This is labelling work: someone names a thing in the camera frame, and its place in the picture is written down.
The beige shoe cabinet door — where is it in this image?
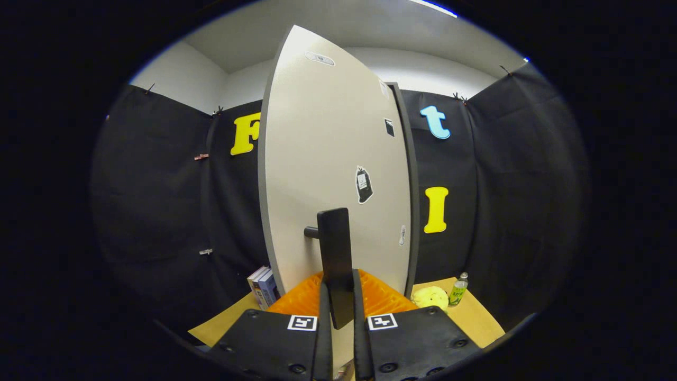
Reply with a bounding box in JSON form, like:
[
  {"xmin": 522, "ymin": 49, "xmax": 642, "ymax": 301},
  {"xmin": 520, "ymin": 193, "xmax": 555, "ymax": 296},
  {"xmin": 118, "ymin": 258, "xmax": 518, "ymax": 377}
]
[{"xmin": 258, "ymin": 24, "xmax": 414, "ymax": 372}]

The black backdrop cloth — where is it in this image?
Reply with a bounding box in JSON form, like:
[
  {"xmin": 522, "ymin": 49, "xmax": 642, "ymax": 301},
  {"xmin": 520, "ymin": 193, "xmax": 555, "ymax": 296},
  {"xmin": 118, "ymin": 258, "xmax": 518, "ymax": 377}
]
[{"xmin": 90, "ymin": 62, "xmax": 591, "ymax": 347}]

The green label drink bottle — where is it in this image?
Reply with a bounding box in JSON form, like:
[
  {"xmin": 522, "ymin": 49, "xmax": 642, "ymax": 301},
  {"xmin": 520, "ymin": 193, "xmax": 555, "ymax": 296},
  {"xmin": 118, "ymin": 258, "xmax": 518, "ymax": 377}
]
[{"xmin": 448, "ymin": 272, "xmax": 470, "ymax": 308}]

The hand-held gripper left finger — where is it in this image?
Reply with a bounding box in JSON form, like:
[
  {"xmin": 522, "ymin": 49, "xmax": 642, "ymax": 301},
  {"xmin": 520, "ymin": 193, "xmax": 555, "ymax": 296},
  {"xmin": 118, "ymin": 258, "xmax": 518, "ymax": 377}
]
[{"xmin": 209, "ymin": 270, "xmax": 334, "ymax": 381}]

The grey shoe cabinet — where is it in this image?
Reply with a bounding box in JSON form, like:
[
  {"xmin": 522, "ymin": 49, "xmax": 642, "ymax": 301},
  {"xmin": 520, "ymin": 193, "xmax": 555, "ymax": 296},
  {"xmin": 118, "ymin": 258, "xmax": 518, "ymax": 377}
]
[{"xmin": 388, "ymin": 81, "xmax": 422, "ymax": 298}]

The beige spine book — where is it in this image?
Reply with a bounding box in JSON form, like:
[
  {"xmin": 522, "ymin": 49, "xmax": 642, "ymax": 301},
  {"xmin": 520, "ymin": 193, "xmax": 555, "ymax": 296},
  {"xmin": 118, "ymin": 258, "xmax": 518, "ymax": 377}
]
[{"xmin": 246, "ymin": 266, "xmax": 268, "ymax": 311}]

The long ceiling light panel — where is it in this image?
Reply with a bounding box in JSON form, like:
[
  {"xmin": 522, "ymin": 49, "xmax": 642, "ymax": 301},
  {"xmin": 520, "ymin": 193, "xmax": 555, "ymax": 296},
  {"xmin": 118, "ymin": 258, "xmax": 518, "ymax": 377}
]
[{"xmin": 407, "ymin": 0, "xmax": 459, "ymax": 19}]

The yellow pineapple plush toy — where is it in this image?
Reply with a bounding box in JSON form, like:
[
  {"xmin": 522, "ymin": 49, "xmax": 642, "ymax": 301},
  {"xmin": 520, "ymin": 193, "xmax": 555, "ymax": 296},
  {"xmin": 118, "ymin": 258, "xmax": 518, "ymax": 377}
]
[{"xmin": 411, "ymin": 285, "xmax": 450, "ymax": 313}]

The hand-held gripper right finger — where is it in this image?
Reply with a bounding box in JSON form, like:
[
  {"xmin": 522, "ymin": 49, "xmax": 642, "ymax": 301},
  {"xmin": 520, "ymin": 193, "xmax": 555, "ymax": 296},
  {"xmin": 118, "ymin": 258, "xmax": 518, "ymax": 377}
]
[{"xmin": 352, "ymin": 269, "xmax": 482, "ymax": 381}]

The purple-blue cover book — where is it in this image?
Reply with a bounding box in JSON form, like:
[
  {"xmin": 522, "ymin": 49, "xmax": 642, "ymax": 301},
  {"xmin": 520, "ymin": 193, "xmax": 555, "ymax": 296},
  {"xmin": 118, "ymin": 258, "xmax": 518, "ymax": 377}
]
[{"xmin": 257, "ymin": 268, "xmax": 281, "ymax": 308}]

